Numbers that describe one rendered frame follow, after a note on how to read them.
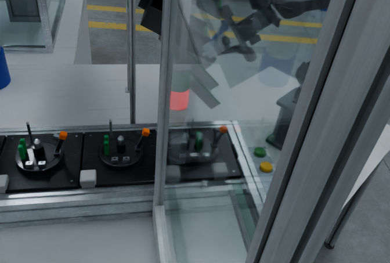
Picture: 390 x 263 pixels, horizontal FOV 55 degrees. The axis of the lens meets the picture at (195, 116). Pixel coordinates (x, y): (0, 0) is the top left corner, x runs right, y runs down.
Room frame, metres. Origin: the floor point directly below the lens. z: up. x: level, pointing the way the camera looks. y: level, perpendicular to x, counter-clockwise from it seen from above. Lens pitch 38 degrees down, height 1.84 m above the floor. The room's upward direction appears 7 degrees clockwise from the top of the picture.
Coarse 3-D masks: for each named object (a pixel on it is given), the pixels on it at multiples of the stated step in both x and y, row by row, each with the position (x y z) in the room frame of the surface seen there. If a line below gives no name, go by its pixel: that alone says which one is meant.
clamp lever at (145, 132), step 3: (144, 129) 0.88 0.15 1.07; (147, 129) 0.89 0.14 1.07; (138, 132) 0.87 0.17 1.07; (141, 132) 0.88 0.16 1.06; (144, 132) 0.87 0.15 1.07; (147, 132) 0.87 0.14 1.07; (141, 135) 0.88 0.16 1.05; (144, 135) 0.87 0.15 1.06; (147, 135) 0.87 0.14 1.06; (141, 138) 0.87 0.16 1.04; (144, 138) 0.87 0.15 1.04; (138, 141) 0.88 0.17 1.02; (141, 141) 0.87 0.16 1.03; (138, 144) 0.87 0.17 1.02; (141, 144) 0.87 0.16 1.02; (138, 147) 0.87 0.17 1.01
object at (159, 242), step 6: (156, 210) 0.67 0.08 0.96; (156, 216) 0.65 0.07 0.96; (156, 222) 0.63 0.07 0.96; (156, 228) 0.62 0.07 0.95; (156, 234) 0.61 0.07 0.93; (156, 240) 0.61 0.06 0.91; (162, 240) 0.58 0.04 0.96; (156, 246) 0.60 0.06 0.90; (162, 246) 0.56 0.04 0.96; (156, 252) 0.59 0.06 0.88; (162, 252) 0.54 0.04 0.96; (162, 258) 0.53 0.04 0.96
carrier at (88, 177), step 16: (96, 144) 0.90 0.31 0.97; (112, 144) 0.89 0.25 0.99; (128, 144) 0.89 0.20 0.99; (144, 144) 0.93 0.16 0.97; (96, 160) 0.83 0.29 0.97; (112, 160) 0.80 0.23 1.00; (128, 160) 0.81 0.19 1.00; (144, 160) 0.85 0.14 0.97; (80, 176) 0.74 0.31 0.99; (96, 176) 0.76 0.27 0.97; (112, 176) 0.77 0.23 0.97; (128, 176) 0.77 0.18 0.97; (144, 176) 0.78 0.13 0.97
